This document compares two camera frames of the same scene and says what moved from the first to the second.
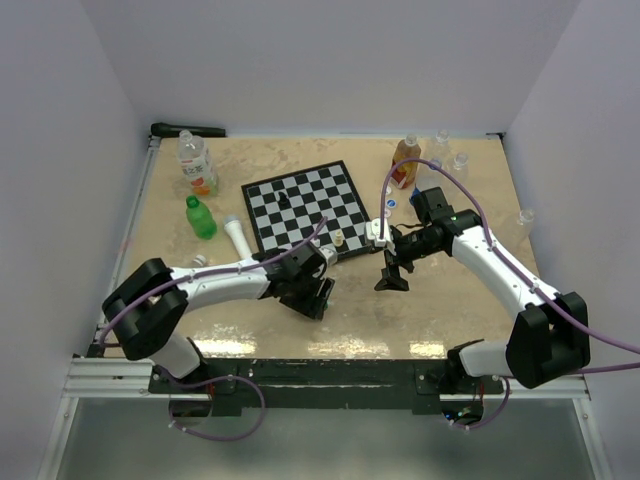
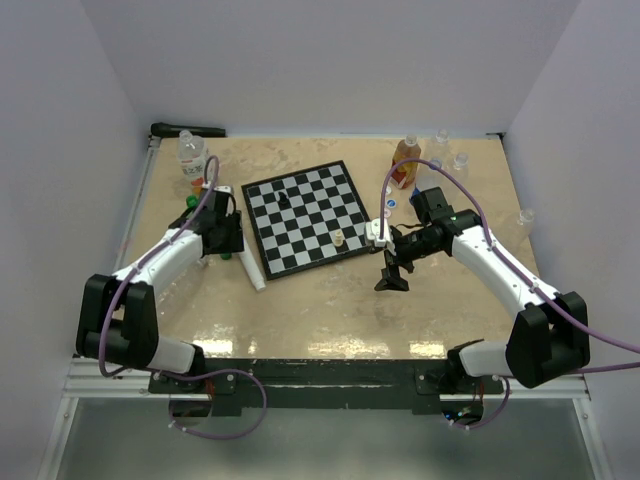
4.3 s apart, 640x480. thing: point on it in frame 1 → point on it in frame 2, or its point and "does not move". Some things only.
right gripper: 391,274 does not move
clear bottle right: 459,167 does not move
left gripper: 314,305 → 235,243
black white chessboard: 287,208 does not move
